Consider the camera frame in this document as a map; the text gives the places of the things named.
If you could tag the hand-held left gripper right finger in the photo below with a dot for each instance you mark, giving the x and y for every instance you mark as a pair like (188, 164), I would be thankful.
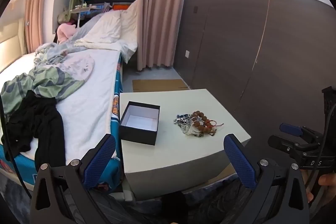
(239, 161)

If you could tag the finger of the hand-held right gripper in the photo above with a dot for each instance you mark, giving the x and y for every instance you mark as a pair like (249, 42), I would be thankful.
(290, 129)
(281, 144)

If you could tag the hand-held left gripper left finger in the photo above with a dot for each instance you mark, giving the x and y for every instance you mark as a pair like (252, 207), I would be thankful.
(101, 161)

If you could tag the black cardboard box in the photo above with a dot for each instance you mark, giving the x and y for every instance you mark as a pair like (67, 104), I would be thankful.
(137, 134)

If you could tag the small white cloth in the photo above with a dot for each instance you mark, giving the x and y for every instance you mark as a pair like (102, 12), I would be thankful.
(191, 131)

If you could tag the person's right hand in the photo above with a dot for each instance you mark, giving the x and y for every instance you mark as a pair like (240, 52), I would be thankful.
(328, 180)

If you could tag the bed with white sheet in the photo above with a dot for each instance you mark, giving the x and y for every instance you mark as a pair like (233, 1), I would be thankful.
(116, 113)

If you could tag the white side table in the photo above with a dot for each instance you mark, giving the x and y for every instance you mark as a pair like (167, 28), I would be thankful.
(183, 155)

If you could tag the black garment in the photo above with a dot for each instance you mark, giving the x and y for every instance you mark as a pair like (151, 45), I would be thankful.
(34, 119)

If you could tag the flat cardboard sheet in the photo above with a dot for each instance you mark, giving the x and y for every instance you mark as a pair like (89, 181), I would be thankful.
(157, 85)

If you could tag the green patterned clothing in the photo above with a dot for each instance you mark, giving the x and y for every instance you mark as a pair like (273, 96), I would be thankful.
(44, 79)

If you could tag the white duvet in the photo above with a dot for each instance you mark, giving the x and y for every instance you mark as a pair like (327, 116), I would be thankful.
(105, 29)

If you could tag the pink plush toy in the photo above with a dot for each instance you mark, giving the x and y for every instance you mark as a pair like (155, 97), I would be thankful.
(65, 31)

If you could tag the beige headboard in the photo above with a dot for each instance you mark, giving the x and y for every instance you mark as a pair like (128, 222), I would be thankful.
(10, 50)

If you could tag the white folding stand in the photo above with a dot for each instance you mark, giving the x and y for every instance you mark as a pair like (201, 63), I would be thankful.
(84, 6)

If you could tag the orange box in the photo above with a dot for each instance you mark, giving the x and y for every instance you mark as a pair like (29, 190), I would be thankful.
(122, 7)

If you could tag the wide pink curtain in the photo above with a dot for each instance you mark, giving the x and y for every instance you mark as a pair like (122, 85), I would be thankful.
(162, 16)

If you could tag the narrow pink curtain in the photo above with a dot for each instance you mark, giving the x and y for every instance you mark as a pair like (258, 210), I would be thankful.
(39, 3)

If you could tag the white wall socket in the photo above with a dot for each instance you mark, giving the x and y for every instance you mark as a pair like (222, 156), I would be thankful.
(187, 54)

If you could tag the dark wall switch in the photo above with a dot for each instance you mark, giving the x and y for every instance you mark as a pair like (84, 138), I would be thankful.
(195, 9)

